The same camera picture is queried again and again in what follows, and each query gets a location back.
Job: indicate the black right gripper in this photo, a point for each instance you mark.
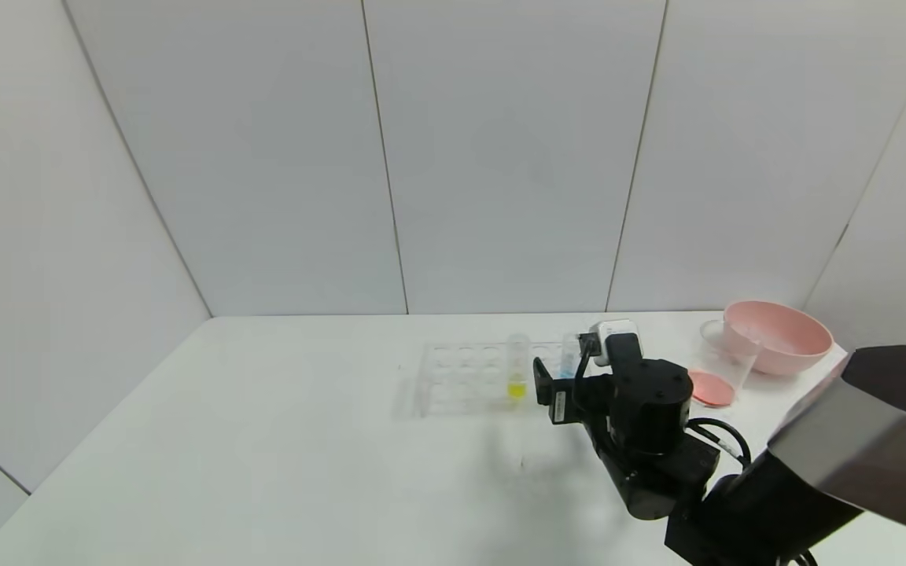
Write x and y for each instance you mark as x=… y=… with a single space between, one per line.
x=556 y=402

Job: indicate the test tube with blue pigment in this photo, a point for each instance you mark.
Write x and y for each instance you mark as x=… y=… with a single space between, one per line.
x=568 y=362

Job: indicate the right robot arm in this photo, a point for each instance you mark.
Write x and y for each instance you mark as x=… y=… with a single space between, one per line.
x=854 y=456

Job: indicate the test tube with yellow pigment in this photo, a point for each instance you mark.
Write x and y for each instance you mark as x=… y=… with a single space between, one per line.
x=517 y=388

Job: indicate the clear plastic test tube rack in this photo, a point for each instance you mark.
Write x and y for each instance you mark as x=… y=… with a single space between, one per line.
x=461 y=385

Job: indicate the clear plastic beaker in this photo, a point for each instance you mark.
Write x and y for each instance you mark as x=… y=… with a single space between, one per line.
x=712 y=387

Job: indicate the pink bowl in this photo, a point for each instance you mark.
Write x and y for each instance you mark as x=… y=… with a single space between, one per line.
x=783 y=346

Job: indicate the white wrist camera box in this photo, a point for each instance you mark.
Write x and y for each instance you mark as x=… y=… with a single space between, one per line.
x=614 y=330

